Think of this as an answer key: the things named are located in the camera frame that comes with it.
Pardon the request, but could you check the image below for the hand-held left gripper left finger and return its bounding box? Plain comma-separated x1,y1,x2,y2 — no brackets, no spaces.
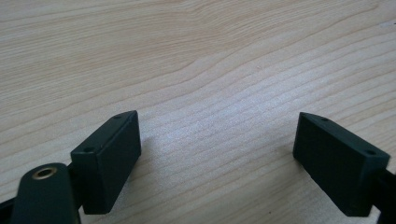
70,109,142,216

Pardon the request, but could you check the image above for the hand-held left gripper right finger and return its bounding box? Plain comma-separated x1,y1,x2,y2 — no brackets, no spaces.
292,111,391,217

